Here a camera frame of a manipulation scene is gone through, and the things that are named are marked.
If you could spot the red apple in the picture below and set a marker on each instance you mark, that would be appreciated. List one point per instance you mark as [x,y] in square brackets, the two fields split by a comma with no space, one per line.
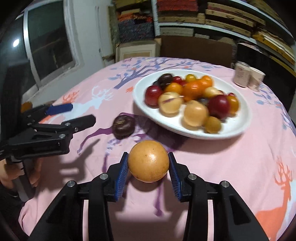
[219,107]

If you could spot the large orange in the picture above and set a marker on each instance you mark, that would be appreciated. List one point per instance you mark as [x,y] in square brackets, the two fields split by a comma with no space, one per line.
[193,90]

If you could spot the brown cardboard panel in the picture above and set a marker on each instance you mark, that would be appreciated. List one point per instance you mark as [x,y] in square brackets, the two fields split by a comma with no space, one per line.
[204,50]

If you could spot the window with grille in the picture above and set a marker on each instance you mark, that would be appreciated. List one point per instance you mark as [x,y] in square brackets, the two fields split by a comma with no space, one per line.
[36,48]

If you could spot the beige framed board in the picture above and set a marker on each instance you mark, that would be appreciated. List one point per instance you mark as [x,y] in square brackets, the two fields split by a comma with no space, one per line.
[146,48]

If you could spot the pink patterned tablecloth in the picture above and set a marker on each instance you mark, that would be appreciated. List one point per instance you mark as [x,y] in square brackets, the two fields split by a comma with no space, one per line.
[260,164]

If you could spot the yellow round pear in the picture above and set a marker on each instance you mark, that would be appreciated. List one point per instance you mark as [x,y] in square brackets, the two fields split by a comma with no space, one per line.
[148,161]

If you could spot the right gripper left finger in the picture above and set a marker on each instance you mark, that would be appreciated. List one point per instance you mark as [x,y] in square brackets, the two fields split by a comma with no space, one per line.
[63,219]

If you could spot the yellow striped pepino melon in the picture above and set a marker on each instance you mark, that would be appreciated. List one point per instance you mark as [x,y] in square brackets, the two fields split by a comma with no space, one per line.
[170,103]

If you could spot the dark purple mangosteen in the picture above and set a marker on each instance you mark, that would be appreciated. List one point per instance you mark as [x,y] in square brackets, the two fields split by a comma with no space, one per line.
[164,80]

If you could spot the white oval plate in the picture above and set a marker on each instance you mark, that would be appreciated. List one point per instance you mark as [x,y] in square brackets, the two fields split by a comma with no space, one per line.
[234,125]

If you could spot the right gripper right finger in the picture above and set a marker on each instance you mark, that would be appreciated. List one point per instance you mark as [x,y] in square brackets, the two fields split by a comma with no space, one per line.
[233,219]

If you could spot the beige paper cup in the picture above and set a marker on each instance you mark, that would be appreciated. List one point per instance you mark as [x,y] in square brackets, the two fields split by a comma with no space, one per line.
[256,78]

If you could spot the beige patterned tin can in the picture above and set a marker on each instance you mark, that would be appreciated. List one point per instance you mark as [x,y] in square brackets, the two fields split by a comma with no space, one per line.
[242,74]

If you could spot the red plum on plate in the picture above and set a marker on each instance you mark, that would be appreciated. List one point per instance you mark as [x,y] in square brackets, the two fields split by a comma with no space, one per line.
[152,95]

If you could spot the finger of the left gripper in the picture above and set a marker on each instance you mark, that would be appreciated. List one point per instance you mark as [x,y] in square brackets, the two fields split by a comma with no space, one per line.
[69,126]
[40,112]

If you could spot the left hand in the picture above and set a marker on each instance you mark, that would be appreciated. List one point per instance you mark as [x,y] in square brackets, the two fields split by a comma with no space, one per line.
[10,172]

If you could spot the white metal shelf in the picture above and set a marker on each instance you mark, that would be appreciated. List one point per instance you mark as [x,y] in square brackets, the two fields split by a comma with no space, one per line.
[253,21]

